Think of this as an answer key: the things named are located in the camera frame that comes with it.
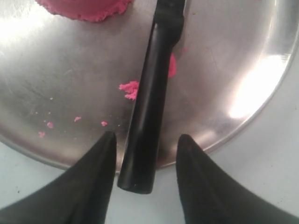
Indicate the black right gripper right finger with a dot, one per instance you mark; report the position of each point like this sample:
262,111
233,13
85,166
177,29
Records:
210,196

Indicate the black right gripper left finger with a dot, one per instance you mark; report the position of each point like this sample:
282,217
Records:
79,196

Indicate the black kitchen knife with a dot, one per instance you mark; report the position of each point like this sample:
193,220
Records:
138,168

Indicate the pink clay lump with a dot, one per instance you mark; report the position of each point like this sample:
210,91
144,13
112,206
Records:
85,10

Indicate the round stainless steel plate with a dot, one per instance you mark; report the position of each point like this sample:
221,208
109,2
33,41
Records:
59,78

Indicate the pink dough crumb near knife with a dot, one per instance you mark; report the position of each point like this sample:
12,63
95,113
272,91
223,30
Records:
130,89

